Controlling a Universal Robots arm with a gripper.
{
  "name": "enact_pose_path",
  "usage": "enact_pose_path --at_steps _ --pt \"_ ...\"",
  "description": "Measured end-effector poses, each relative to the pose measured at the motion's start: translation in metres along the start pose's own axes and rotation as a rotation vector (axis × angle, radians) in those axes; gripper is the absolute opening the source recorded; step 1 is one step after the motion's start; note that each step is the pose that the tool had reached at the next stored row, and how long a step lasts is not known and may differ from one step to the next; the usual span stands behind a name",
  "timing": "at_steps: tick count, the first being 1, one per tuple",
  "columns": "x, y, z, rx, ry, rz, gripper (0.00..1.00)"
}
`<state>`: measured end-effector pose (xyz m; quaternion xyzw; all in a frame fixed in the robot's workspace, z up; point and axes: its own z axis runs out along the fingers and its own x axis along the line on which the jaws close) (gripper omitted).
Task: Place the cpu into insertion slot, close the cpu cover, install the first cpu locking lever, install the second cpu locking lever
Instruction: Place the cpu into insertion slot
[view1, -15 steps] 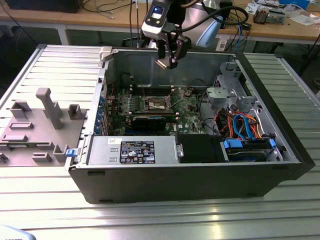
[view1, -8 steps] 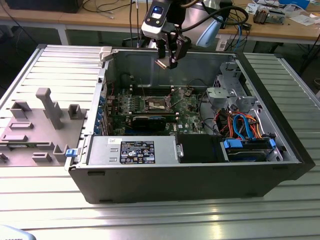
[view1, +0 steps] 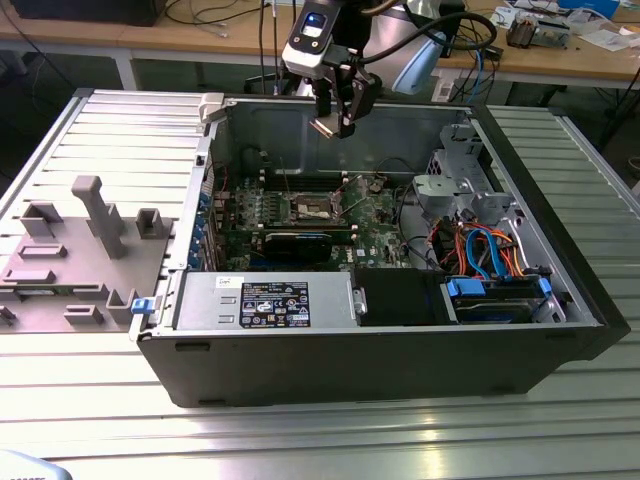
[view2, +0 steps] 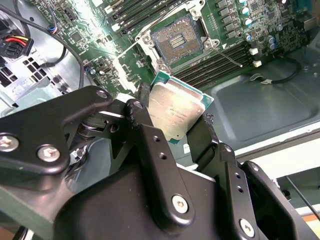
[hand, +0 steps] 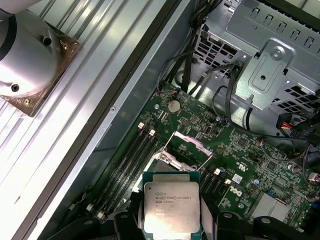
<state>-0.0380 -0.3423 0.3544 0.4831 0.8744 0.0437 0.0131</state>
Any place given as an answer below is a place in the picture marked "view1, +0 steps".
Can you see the grey plastic parts rack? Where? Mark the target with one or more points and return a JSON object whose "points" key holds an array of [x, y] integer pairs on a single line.
{"points": [[75, 240]]}

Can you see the tall black box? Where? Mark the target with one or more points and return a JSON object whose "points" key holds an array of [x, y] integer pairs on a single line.
{"points": [[454, 51]]}

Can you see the blue cardboard box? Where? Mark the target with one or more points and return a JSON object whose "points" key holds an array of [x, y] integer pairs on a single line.
{"points": [[595, 6]]}

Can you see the wide black box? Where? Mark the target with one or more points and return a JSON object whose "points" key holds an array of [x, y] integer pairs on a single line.
{"points": [[75, 12]]}

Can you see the square silver CPU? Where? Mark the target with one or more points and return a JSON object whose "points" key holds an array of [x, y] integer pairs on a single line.
{"points": [[325, 125]]}

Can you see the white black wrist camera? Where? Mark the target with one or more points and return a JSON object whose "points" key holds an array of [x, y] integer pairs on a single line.
{"points": [[305, 60]]}

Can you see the black RAM stick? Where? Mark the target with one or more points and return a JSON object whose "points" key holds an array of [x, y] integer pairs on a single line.
{"points": [[342, 236]]}

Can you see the white power strip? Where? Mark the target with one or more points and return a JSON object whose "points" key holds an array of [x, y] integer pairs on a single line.
{"points": [[444, 90]]}

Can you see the silver metal drive cage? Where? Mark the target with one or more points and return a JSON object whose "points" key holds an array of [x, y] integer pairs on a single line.
{"points": [[440, 190]]}

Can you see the copper finned heat sink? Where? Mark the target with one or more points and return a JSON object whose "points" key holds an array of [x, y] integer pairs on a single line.
{"points": [[520, 32]]}

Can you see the black plastic fan shroud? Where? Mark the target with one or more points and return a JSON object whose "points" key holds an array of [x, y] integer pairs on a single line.
{"points": [[395, 300]]}

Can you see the black graphics card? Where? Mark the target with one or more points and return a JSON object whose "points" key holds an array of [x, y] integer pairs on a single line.
{"points": [[295, 247]]}

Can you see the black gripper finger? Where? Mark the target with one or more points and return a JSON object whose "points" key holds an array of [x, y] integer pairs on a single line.
{"points": [[357, 97], [324, 97]]}

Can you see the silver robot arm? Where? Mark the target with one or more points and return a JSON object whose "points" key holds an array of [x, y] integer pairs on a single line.
{"points": [[417, 65]]}

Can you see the small black box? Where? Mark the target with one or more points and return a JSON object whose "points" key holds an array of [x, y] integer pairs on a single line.
{"points": [[492, 52]]}

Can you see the printed white paper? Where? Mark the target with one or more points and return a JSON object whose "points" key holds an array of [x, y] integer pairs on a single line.
{"points": [[501, 17]]}

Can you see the grey metal drive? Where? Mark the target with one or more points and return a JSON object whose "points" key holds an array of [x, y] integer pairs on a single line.
{"points": [[552, 35]]}

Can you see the white rounded device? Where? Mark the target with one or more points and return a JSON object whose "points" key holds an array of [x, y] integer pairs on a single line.
{"points": [[25, 467]]}

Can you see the green motherboard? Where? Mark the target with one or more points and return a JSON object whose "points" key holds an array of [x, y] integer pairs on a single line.
{"points": [[375, 235]]}

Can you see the long wooden desk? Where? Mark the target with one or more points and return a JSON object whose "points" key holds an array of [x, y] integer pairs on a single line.
{"points": [[200, 37]]}

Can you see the blue case latch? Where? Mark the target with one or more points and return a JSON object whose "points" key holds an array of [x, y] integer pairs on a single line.
{"points": [[142, 306]]}

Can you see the white paper sheet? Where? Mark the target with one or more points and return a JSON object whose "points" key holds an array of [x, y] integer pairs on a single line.
{"points": [[607, 40]]}

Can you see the beige case latch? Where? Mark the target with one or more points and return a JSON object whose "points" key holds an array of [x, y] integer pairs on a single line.
{"points": [[210, 107]]}

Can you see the thin metal locking lever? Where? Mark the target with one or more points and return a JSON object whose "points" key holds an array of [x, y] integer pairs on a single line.
{"points": [[286, 175], [357, 209]]}

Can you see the hard disk in blue carrier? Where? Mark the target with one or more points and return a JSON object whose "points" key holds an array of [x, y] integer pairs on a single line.
{"points": [[500, 311]]}

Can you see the grey power supply unit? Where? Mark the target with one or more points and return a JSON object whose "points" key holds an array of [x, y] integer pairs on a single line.
{"points": [[200, 300]]}

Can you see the black open PC case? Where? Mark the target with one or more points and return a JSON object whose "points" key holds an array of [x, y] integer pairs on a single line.
{"points": [[350, 365]]}

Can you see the CPU socket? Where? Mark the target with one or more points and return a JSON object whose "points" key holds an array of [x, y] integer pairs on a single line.
{"points": [[312, 207]]}

